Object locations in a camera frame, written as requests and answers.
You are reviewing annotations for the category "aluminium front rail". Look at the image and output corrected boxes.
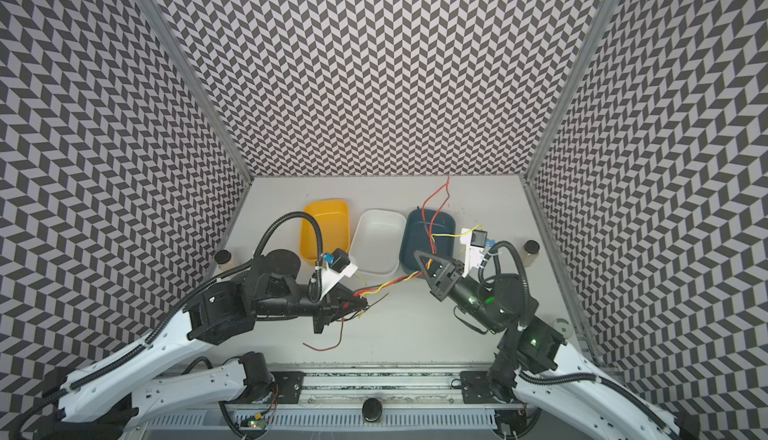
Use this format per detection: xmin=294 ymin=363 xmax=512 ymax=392
xmin=137 ymin=364 xmax=601 ymax=408

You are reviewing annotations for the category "yellow plastic bin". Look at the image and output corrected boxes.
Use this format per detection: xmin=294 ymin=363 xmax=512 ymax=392
xmin=299 ymin=199 xmax=351 ymax=262

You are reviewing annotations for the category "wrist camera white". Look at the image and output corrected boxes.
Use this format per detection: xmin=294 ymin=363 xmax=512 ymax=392
xmin=459 ymin=226 xmax=495 ymax=276
xmin=321 ymin=248 xmax=358 ymax=298

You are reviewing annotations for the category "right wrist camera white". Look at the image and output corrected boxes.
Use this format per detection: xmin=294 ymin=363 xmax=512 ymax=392
xmin=459 ymin=226 xmax=495 ymax=276

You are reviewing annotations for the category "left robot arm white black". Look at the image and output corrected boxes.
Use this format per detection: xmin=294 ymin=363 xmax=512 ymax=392
xmin=8 ymin=211 xmax=369 ymax=439

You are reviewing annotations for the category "small green circuit board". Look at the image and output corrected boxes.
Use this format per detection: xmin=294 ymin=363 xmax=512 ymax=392
xmin=240 ymin=414 xmax=268 ymax=430

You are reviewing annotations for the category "right small jar black lid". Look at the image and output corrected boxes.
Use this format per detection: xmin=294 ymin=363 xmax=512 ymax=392
xmin=522 ymin=239 xmax=541 ymax=262

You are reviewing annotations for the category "black round knob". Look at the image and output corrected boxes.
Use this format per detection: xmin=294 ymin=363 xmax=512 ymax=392
xmin=361 ymin=397 xmax=383 ymax=423

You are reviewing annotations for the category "teal plastic bin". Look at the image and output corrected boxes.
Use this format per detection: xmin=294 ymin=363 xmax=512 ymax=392
xmin=399 ymin=207 xmax=456 ymax=275

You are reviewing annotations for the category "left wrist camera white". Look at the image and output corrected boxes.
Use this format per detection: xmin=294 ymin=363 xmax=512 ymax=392
xmin=321 ymin=248 xmax=358 ymax=298

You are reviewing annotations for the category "left small jar black lid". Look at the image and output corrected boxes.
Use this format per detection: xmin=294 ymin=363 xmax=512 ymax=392
xmin=214 ymin=249 xmax=238 ymax=272

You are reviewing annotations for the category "white plastic bin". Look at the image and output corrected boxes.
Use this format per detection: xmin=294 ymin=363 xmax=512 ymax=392
xmin=350 ymin=209 xmax=406 ymax=276

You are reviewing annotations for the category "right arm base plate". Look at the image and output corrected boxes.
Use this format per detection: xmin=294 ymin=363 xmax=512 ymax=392
xmin=459 ymin=371 xmax=513 ymax=404

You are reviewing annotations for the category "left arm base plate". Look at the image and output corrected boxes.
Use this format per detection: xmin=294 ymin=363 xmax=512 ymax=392
xmin=253 ymin=370 xmax=305 ymax=405

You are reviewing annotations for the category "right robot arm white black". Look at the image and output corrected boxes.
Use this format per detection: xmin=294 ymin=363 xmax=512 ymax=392
xmin=414 ymin=241 xmax=700 ymax=439

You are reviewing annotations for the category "small jar black lid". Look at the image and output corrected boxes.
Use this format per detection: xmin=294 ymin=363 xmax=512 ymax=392
xmin=214 ymin=249 xmax=238 ymax=272
xmin=522 ymin=239 xmax=541 ymax=262

